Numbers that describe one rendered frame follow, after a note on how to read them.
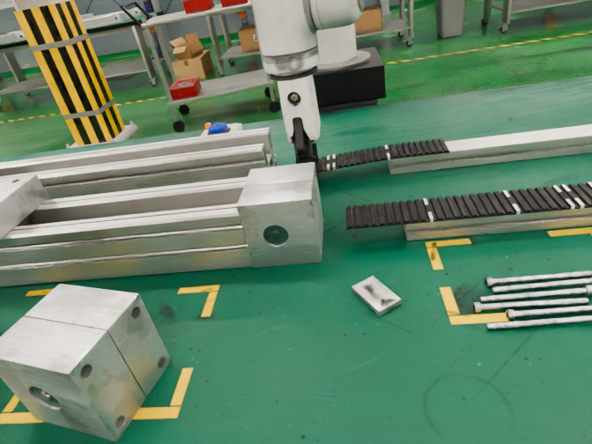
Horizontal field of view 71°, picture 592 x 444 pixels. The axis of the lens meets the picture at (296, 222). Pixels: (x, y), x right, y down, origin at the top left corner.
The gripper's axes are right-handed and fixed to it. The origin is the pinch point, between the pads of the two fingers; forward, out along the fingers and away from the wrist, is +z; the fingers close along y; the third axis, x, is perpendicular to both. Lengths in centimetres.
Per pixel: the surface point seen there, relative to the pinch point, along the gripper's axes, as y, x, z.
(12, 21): 748, 595, -13
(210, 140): 2.5, 16.7, -5.2
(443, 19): 478, -126, 60
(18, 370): -45, 21, -5
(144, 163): -4.6, 26.3, -5.4
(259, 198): -22.7, 3.8, -6.4
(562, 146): -1.4, -40.3, 1.8
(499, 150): -2.1, -30.7, 0.9
